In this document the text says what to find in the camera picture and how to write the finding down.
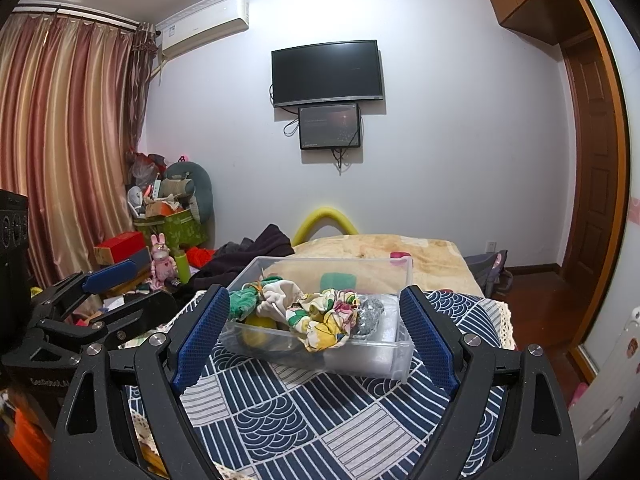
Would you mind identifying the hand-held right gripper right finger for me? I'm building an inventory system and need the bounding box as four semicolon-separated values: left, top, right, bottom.
398;285;581;480

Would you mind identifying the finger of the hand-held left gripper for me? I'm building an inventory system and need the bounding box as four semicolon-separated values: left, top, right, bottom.
27;290;178;357
30;258;140;322

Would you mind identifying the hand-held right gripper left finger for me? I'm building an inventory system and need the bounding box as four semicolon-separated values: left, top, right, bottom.
47;284;232;480

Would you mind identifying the clear plastic storage bin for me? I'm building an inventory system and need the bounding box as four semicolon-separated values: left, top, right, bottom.
220;256;416;381

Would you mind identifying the green knitted cloth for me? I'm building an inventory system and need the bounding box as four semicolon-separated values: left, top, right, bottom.
228;283;267;319

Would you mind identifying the yellow plush ball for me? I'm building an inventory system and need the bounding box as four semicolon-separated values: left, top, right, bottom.
244;314;282;349

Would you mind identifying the silver foil bag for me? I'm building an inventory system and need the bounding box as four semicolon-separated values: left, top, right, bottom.
352;294;387;339

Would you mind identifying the white drawstring bag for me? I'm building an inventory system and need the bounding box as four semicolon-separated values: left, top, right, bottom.
259;277;304;324

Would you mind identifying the floral scrunchie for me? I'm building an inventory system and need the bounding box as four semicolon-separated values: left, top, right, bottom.
284;289;362;357

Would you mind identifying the green soft pad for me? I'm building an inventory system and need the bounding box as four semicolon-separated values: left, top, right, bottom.
320;272;357;291

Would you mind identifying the red box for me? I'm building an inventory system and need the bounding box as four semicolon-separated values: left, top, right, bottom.
94;231;149;266

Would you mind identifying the grey box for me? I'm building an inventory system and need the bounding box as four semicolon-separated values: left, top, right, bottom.
116;249;154;291

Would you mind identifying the pink rabbit toy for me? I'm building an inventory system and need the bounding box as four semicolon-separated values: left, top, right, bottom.
148;232;179;291

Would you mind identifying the orange cloth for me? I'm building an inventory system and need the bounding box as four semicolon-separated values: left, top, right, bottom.
12;404;54;444

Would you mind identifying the red cloth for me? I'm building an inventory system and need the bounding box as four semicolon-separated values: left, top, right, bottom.
187;247;217;269

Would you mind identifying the green cardboard box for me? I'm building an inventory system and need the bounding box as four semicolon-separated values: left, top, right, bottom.
132;209;206;252

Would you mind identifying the beige blanket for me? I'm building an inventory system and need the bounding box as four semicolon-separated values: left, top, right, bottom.
262;232;487;302

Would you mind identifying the pile of toys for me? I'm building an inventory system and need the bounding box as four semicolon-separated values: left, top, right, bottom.
127;150;194;221

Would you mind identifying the grey pink backpack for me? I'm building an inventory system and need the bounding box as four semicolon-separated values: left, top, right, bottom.
462;250;514;302

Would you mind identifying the black clothes pile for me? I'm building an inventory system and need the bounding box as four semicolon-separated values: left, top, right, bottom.
186;223;296;307

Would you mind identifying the blue white patterned tablecloth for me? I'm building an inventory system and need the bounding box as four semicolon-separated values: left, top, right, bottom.
125;287;514;480

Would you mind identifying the grey green cushion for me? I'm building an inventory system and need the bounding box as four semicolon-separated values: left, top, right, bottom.
162;160;217;227

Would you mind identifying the striped brown curtain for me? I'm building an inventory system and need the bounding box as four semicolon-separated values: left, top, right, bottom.
0;4;162;322

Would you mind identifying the yellow foam tube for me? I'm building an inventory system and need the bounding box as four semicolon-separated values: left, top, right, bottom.
291;206;360;247

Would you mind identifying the white plastic appliance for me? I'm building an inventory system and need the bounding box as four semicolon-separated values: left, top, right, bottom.
574;304;640;465

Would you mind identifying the small black monitor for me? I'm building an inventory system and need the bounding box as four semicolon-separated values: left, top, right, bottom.
298;102;362;151

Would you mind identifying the brown wooden door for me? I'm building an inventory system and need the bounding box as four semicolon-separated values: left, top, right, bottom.
559;35;621;288

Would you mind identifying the white air conditioner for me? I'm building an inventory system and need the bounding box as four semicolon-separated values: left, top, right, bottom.
155;0;250;64

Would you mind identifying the black wall television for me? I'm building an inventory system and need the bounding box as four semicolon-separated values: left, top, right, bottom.
270;39;385;109

